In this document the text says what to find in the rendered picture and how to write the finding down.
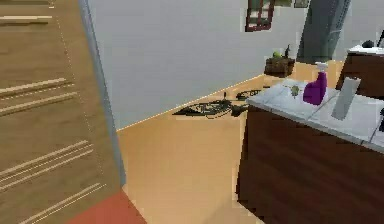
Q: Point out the dark wooden plant box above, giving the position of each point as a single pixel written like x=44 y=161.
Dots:
x=279 y=66

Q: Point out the green house plant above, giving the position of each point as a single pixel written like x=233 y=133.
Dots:
x=282 y=52

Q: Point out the red framed window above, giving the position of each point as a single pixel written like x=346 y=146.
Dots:
x=259 y=15

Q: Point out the purple spray bottle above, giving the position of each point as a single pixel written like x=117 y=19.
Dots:
x=315 y=90

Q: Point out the dark wood kitchen counter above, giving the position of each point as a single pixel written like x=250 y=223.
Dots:
x=310 y=166

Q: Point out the brown wooden room door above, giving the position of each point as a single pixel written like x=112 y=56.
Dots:
x=50 y=116

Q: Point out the grey fridge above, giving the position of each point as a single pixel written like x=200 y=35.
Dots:
x=321 y=30

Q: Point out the grey upright rectangular panel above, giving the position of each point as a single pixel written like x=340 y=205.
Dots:
x=345 y=98

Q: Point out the dark wood cabinet white top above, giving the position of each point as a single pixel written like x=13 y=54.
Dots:
x=363 y=71

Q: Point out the small black round object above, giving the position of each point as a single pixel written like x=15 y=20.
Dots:
x=368 y=43

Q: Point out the black object on counter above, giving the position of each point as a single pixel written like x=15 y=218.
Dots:
x=381 y=121

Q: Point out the framed wall picture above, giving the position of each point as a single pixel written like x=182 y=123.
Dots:
x=301 y=3

